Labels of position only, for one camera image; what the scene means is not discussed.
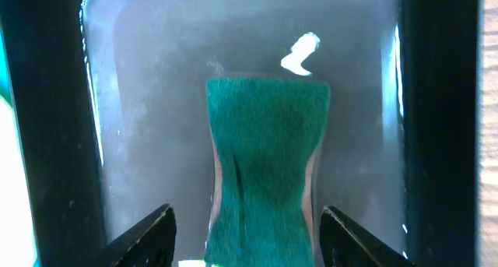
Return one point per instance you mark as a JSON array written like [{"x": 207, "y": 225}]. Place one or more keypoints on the black rectangular tray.
[{"x": 110, "y": 98}]

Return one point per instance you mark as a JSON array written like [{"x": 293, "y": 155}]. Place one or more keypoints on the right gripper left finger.
[{"x": 149, "y": 243}]

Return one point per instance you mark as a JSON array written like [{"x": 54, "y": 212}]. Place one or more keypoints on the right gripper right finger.
[{"x": 344, "y": 243}]

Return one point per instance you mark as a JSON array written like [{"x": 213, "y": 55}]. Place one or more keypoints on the green scrubbing sponge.
[{"x": 265, "y": 134}]

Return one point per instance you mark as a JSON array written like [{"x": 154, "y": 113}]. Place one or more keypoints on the teal plastic tray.
[{"x": 18, "y": 240}]

